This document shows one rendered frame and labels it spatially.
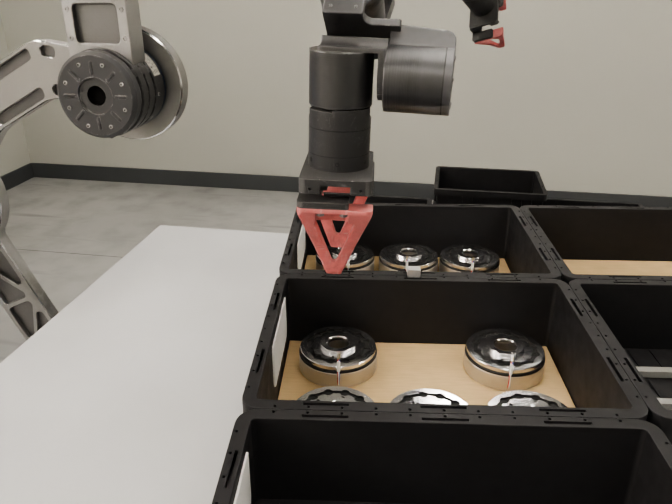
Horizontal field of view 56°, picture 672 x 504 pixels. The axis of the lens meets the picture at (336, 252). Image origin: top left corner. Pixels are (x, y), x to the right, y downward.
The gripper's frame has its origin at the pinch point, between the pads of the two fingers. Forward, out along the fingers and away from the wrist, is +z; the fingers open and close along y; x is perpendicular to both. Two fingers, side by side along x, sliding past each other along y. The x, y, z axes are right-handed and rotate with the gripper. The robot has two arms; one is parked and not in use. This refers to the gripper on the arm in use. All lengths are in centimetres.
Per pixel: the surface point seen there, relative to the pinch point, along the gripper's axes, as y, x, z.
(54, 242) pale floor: 240, 161, 112
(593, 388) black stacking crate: 3.6, -29.7, 17.1
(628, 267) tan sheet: 48, -50, 22
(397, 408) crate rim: -7.4, -6.8, 13.0
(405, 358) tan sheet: 16.4, -9.2, 23.1
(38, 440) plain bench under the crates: 12, 43, 37
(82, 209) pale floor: 290, 168, 112
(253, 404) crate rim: -7.7, 7.3, 13.4
